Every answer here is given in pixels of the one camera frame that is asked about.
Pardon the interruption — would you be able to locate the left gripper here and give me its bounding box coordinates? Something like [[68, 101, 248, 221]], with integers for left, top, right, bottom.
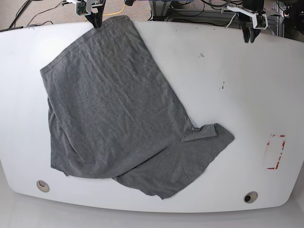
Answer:
[[227, 0, 266, 43]]

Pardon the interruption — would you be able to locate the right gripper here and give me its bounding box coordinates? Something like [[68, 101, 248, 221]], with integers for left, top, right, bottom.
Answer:
[[64, 0, 105, 28]]

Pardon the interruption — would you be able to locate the grey t-shirt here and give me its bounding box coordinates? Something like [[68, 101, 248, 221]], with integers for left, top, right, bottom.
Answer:
[[40, 16, 234, 199]]

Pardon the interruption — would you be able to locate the red tape rectangle marking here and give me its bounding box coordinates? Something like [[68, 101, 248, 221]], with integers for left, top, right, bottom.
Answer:
[[264, 134, 286, 170]]

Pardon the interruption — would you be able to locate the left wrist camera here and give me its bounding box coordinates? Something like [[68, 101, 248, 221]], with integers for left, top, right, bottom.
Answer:
[[256, 14, 268, 29]]

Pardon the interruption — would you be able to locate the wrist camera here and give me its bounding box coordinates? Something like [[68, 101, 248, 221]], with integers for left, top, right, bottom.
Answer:
[[76, 1, 87, 16], [256, 14, 268, 29]]

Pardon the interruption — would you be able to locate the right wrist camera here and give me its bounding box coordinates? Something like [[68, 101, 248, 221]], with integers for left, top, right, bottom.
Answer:
[[76, 1, 87, 16]]

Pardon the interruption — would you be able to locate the yellow cable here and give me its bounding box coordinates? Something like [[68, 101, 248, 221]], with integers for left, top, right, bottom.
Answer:
[[104, 0, 126, 17]]

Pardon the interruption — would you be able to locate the aluminium frame stand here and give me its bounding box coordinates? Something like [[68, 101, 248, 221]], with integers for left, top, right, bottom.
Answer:
[[149, 0, 285, 37]]

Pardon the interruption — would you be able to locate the right table cable grommet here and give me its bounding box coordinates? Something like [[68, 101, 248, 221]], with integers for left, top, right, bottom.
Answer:
[[244, 191, 258, 204]]

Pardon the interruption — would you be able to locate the table cable grommet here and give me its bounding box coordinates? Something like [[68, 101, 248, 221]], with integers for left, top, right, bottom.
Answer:
[[244, 191, 258, 204], [36, 180, 50, 193]]

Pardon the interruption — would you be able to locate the left table cable grommet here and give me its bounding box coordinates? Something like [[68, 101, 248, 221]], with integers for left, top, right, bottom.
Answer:
[[36, 180, 50, 193]]

